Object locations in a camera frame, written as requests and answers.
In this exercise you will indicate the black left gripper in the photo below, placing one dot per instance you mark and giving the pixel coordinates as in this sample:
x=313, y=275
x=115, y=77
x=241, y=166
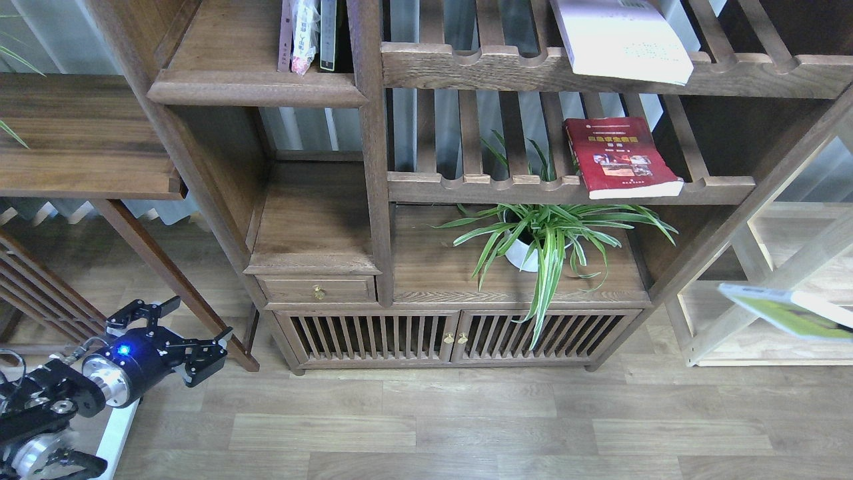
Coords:
x=137, y=359

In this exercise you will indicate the white book pink cover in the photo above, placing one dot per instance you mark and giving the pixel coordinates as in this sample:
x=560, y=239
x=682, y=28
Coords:
x=621, y=39

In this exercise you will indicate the white book green cover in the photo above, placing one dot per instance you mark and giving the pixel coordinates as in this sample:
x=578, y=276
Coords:
x=795, y=312

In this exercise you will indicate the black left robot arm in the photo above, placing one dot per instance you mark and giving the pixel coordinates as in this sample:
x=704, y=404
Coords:
x=37, y=409

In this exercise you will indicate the light wooden shelf unit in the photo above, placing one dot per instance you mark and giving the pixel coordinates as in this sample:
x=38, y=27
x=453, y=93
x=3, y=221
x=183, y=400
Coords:
x=802, y=241

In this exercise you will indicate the white metal leg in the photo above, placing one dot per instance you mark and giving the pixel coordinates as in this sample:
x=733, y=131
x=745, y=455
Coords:
x=105, y=435

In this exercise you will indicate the dark wooden side table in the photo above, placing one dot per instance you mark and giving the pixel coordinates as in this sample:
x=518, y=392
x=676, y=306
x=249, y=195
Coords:
x=72, y=252

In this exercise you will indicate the pink spine upright book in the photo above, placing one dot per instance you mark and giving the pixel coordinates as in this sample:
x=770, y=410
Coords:
x=285, y=50

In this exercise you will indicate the dark wooden bookshelf cabinet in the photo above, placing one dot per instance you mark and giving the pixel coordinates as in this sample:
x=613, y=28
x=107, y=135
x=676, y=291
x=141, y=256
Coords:
x=341, y=179

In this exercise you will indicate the plastic wrapped white book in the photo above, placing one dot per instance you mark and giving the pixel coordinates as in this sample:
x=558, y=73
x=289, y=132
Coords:
x=305, y=20

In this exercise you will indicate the dark green upright book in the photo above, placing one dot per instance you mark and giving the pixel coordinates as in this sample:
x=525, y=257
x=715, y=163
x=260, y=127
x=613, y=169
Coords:
x=333, y=35

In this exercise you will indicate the white plant pot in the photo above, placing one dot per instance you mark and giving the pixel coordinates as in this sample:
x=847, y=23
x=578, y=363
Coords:
x=537, y=239

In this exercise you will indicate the green spider plant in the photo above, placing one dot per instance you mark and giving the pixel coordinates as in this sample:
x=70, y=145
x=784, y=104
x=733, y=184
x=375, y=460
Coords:
x=584, y=223

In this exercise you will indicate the red book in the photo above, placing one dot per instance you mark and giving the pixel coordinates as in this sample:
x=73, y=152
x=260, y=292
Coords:
x=618, y=159

